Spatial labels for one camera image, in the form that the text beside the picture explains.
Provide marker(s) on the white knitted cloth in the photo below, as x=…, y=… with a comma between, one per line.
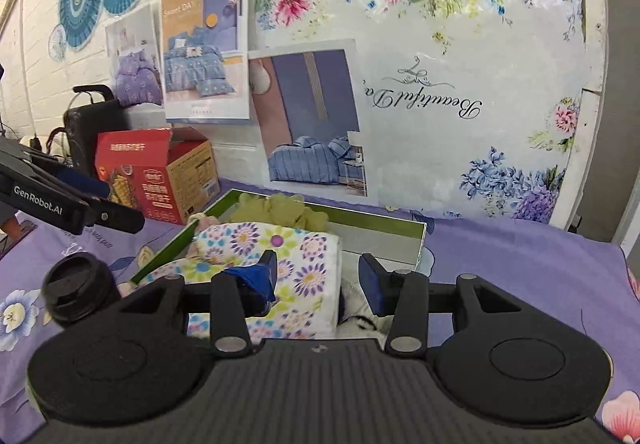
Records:
x=355, y=318

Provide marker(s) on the floral patterned oven mitt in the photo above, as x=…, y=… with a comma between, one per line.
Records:
x=308, y=284

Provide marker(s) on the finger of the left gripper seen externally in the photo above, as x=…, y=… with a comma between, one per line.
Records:
x=115, y=216

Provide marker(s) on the beige knitted plush toy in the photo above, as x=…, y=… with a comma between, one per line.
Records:
x=202, y=223

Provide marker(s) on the red cardboard snack box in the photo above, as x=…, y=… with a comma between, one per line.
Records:
x=168, y=174

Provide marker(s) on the green open box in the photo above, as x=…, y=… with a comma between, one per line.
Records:
x=388, y=238

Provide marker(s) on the black coffee cup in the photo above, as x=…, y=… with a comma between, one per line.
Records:
x=77, y=287

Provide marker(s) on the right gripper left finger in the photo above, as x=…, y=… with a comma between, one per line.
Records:
x=235, y=294

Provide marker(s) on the olive green fluffy loofah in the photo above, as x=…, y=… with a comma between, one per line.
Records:
x=280, y=210

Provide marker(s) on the bedding poster on wall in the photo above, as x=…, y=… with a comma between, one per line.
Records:
x=306, y=101

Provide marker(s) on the black portable speaker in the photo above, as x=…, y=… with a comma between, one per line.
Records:
x=93, y=110

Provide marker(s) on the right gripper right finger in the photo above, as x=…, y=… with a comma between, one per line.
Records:
x=402, y=296

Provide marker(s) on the purple floral tablecloth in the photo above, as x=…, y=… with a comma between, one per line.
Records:
x=533, y=337

